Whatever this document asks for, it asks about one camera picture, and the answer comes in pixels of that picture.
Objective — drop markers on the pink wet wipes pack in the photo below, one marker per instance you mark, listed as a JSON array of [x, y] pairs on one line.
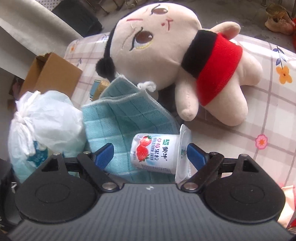
[[289, 207]]

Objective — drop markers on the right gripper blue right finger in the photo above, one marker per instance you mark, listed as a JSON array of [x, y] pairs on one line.
[[197, 156]]

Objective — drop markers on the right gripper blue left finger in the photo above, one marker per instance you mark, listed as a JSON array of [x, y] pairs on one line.
[[103, 156]]

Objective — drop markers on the white curtain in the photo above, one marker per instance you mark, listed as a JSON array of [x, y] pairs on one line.
[[28, 29]]

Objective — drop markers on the checked floral tablecloth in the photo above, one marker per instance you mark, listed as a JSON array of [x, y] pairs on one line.
[[268, 132]]

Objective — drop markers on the strawberry yogurt cup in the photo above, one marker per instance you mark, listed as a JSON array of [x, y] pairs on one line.
[[163, 153]]

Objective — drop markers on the tan slippers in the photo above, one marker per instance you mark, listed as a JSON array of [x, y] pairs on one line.
[[278, 20]]

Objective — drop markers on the brown cardboard box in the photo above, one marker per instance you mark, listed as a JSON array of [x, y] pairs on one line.
[[51, 72]]

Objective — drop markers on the black haired plush doll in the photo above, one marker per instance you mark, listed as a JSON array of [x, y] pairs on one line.
[[164, 44]]

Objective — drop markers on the white teal plastic bag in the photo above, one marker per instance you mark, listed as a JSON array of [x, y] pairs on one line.
[[43, 124]]

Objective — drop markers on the teal checked cloth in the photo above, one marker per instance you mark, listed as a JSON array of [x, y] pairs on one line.
[[121, 112]]

